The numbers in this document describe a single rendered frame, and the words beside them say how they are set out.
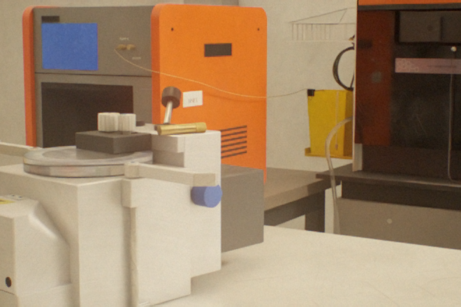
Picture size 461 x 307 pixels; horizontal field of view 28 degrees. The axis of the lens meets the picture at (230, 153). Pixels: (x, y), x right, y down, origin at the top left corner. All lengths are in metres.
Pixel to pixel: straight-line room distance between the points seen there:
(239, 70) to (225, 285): 1.39
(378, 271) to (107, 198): 0.24
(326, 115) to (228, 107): 0.38
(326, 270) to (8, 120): 3.88
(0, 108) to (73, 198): 4.00
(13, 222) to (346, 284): 0.25
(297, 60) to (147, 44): 1.82
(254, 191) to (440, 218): 1.43
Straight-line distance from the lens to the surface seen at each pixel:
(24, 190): 0.61
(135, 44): 1.83
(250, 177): 0.71
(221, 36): 1.97
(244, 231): 0.71
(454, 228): 2.11
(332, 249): 0.78
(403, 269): 0.72
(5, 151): 0.70
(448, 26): 2.16
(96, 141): 0.63
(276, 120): 3.64
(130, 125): 0.64
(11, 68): 4.50
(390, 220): 2.16
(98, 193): 0.58
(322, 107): 2.30
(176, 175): 0.56
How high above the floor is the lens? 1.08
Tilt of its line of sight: 8 degrees down
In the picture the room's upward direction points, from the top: straight up
